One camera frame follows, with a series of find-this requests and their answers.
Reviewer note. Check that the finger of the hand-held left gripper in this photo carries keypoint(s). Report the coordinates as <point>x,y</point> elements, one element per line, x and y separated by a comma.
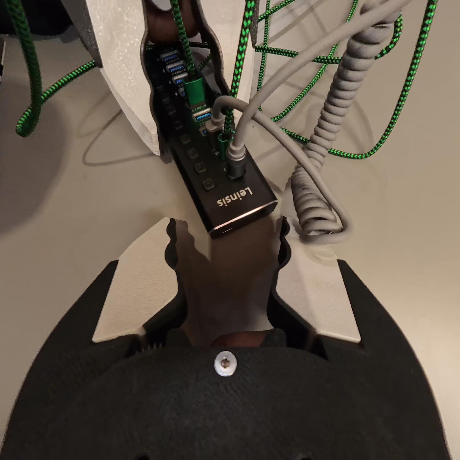
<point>122,54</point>
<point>222,28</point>

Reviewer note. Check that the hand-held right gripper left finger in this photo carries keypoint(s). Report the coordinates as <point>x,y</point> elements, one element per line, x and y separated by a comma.
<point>140,280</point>

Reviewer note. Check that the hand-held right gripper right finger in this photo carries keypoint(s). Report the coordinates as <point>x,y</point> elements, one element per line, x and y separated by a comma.
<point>316,287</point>

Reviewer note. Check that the black USB hub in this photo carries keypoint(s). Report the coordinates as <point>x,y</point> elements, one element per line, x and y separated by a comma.
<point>230,201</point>

